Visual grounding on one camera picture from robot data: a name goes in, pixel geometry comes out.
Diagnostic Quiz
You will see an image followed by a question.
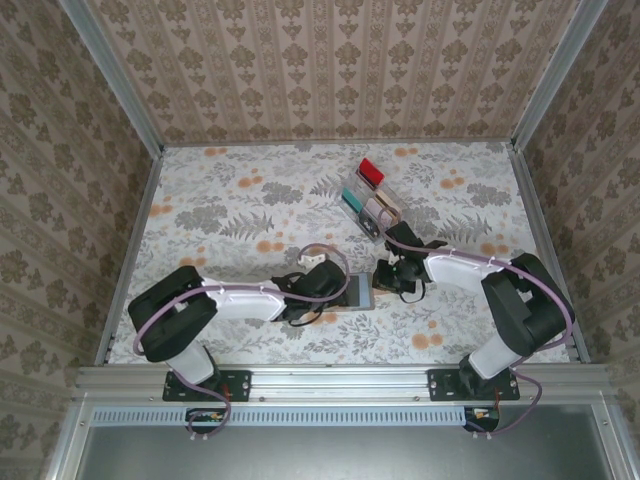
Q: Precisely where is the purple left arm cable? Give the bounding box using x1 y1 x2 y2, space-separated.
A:
133 243 351 442

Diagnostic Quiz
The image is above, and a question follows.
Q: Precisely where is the grey metal panel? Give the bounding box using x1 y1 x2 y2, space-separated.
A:
74 424 619 480

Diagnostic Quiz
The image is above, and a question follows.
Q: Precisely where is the clear acrylic card tray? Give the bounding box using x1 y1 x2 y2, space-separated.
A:
338 156 405 247

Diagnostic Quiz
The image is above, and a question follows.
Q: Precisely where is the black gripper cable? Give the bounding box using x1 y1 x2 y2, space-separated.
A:
288 308 327 328
397 279 427 305

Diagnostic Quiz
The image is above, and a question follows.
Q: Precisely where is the aluminium table side rail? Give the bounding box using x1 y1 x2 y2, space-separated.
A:
97 147 166 369
508 144 592 364

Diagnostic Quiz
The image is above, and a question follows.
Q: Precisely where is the floral patterned table cover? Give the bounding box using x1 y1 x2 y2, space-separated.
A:
107 142 576 366

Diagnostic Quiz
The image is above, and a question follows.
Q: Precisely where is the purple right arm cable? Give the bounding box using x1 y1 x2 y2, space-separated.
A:
378 207 575 441

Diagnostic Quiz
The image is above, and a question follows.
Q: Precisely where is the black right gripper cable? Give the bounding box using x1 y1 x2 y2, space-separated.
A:
397 279 427 305

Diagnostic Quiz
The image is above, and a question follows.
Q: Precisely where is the light blue card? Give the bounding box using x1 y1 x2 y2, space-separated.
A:
347 273 375 310

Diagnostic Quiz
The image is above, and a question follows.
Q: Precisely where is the red card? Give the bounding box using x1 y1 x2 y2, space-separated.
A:
357 157 386 186

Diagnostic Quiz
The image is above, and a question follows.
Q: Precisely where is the long aluminium mounting rail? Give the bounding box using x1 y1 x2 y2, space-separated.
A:
74 363 614 404

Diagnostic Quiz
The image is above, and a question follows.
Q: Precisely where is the slanted aluminium frame post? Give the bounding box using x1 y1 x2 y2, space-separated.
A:
510 0 611 151
58 0 166 154

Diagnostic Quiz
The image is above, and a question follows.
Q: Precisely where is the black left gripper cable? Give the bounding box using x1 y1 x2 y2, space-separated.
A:
288 308 327 328

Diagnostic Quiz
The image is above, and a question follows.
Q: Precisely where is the grey slotted cable duct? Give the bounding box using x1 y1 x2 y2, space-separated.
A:
91 404 469 428

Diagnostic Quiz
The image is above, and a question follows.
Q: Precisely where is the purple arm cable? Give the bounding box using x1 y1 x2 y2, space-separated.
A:
133 243 351 442
378 207 575 441

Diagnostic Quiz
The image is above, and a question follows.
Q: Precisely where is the pale orange card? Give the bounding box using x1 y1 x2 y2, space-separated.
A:
373 188 403 224

